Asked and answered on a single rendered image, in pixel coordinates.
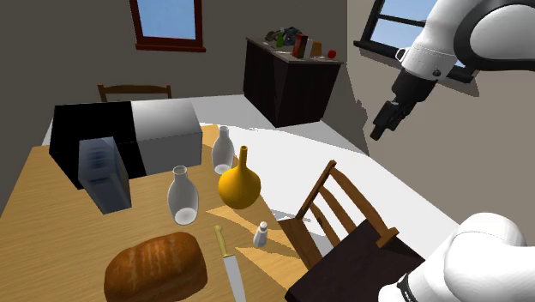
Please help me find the black and silver microwave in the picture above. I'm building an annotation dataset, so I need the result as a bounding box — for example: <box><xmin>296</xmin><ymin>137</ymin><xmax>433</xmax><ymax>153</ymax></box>
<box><xmin>48</xmin><ymin>98</ymin><xmax>204</xmax><ymax>215</ymax></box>

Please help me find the red-framed window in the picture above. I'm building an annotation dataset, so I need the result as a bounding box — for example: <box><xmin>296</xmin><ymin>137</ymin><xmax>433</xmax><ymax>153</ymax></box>
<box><xmin>128</xmin><ymin>0</ymin><xmax>207</xmax><ymax>53</ymax></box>

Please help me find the black-framed window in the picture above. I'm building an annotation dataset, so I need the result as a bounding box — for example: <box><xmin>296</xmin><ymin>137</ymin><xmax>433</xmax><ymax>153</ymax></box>
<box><xmin>353</xmin><ymin>0</ymin><xmax>480</xmax><ymax>84</ymax></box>

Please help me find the small white salt shaker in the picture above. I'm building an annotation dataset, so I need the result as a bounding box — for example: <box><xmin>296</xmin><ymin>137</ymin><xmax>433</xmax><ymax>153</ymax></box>
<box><xmin>252</xmin><ymin>220</ymin><xmax>269</xmax><ymax>248</ymax></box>

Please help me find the dark wooden cabinet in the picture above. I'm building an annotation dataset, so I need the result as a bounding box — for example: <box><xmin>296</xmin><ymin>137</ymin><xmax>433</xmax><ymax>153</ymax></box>
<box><xmin>243</xmin><ymin>26</ymin><xmax>345</xmax><ymax>129</ymax></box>

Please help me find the wooden slat-back chair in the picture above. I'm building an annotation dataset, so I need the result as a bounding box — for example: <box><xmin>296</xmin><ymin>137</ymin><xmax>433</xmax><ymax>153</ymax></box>
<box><xmin>277</xmin><ymin>160</ymin><xmax>400</xmax><ymax>271</ymax></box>

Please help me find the brown bread loaf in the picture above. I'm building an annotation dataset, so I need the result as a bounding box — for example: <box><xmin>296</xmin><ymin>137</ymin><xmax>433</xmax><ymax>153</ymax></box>
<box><xmin>103</xmin><ymin>231</ymin><xmax>208</xmax><ymax>302</ymax></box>

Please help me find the white glass bottle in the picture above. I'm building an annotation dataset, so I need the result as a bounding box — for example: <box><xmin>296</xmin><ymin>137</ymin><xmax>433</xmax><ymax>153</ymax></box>
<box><xmin>166</xmin><ymin>165</ymin><xmax>200</xmax><ymax>226</ymax></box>
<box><xmin>211</xmin><ymin>124</ymin><xmax>236</xmax><ymax>176</ymax></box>

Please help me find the yellow long-necked vase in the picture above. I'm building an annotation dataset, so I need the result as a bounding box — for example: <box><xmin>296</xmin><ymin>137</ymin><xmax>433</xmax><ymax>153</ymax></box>
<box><xmin>217</xmin><ymin>145</ymin><xmax>262</xmax><ymax>210</ymax></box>

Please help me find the yellow-handled kitchen knife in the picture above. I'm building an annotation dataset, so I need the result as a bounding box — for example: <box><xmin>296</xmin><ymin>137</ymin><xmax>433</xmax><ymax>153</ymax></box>
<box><xmin>213</xmin><ymin>225</ymin><xmax>248</xmax><ymax>302</ymax></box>

